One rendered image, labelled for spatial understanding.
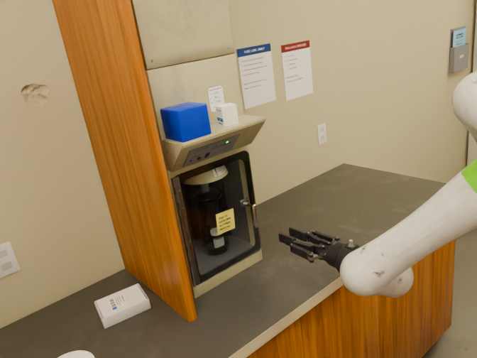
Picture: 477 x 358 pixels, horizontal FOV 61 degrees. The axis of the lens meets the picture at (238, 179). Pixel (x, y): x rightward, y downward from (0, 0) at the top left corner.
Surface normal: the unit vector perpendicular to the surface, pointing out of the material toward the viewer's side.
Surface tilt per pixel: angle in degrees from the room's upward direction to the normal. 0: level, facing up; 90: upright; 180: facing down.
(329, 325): 90
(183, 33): 90
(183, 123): 90
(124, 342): 0
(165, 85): 90
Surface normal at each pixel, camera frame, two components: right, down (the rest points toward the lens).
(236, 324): -0.14, -0.93
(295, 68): 0.63, 0.18
